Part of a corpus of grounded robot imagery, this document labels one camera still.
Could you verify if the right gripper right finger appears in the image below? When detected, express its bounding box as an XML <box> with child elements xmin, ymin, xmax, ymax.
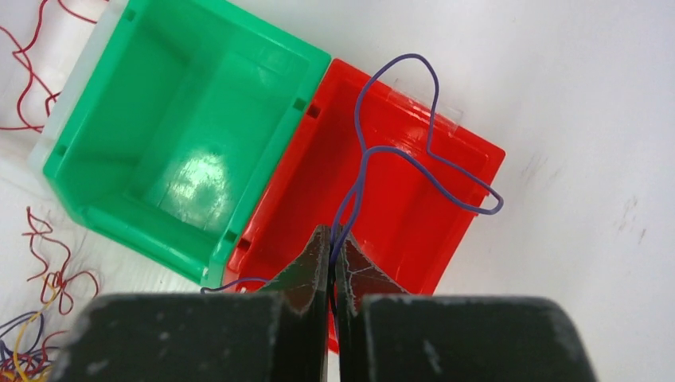
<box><xmin>333</xmin><ymin>227</ymin><xmax>596</xmax><ymax>381</ymax></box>

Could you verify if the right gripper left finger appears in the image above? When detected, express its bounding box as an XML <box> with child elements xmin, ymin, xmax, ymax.
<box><xmin>49</xmin><ymin>225</ymin><xmax>330</xmax><ymax>381</ymax></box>

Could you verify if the coloured wire bundle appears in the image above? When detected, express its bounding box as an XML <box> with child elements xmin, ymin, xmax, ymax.
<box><xmin>0</xmin><ymin>206</ymin><xmax>101</xmax><ymax>382</ymax></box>

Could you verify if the red wire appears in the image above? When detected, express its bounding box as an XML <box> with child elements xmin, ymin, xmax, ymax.
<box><xmin>0</xmin><ymin>0</ymin><xmax>107</xmax><ymax>133</ymax></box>

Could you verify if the red plastic bin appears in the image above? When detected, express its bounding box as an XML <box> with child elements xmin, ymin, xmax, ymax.
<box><xmin>224</xmin><ymin>57</ymin><xmax>506</xmax><ymax>354</ymax></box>

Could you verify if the green plastic bin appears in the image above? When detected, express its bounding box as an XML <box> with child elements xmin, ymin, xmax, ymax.
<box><xmin>43</xmin><ymin>1</ymin><xmax>331</xmax><ymax>287</ymax></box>

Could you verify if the clear plastic bin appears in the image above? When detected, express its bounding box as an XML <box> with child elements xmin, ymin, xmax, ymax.
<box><xmin>28</xmin><ymin>1</ymin><xmax>128</xmax><ymax>177</ymax></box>

